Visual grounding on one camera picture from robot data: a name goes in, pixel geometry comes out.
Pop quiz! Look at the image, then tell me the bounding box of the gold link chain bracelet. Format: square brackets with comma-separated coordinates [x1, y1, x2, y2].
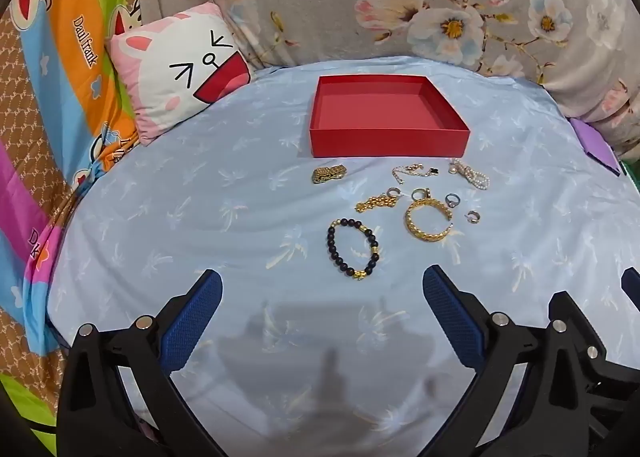
[354, 186, 401, 213]

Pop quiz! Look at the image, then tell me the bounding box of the thin chain bracelet black clover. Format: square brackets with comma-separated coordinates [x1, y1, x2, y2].
[391, 162, 434, 186]

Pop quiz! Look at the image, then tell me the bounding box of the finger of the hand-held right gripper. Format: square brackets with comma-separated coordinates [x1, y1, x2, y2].
[621, 266, 640, 314]
[548, 291, 609, 379]

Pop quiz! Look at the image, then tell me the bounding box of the chunky gold charm bracelet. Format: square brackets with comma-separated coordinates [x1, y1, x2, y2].
[313, 164, 348, 186]

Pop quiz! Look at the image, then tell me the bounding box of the white pink cat pillow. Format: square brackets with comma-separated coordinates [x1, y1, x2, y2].
[109, 1, 254, 147]

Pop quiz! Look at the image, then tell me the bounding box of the colourful cartoon bedsheet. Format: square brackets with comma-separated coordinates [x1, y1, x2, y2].
[0, 0, 168, 438]

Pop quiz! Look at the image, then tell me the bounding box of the black bead bracelet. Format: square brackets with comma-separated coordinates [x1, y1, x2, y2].
[327, 219, 380, 281]

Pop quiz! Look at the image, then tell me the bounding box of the red cardboard box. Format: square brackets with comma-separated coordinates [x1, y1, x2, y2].
[308, 76, 471, 158]

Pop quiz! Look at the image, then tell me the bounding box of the gold woven bangle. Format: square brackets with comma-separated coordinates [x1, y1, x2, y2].
[403, 198, 455, 242]

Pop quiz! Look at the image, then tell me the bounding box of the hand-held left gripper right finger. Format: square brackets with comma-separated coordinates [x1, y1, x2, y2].
[422, 264, 591, 457]

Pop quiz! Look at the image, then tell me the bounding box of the brown lattice patterned cloth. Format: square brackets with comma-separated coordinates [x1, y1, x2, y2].
[0, 12, 76, 388]

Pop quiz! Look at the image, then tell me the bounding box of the white pearl bracelet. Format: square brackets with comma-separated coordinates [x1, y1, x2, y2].
[448, 158, 491, 191]

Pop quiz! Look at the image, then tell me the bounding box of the light blue bedsheet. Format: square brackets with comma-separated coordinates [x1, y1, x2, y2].
[25, 54, 640, 457]

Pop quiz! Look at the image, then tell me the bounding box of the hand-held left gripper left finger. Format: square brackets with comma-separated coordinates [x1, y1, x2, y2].
[57, 269, 231, 457]

